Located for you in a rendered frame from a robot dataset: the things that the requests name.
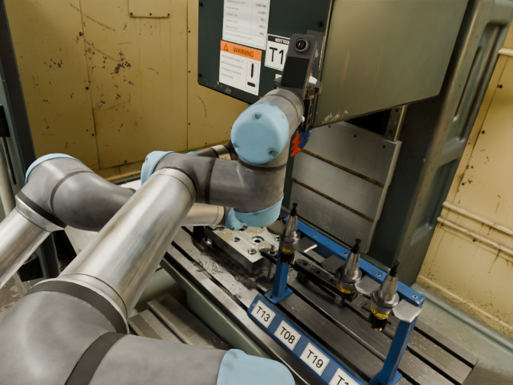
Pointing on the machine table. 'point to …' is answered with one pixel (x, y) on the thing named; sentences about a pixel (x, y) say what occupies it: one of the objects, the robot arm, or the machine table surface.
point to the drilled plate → (233, 247)
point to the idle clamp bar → (305, 270)
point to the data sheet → (246, 22)
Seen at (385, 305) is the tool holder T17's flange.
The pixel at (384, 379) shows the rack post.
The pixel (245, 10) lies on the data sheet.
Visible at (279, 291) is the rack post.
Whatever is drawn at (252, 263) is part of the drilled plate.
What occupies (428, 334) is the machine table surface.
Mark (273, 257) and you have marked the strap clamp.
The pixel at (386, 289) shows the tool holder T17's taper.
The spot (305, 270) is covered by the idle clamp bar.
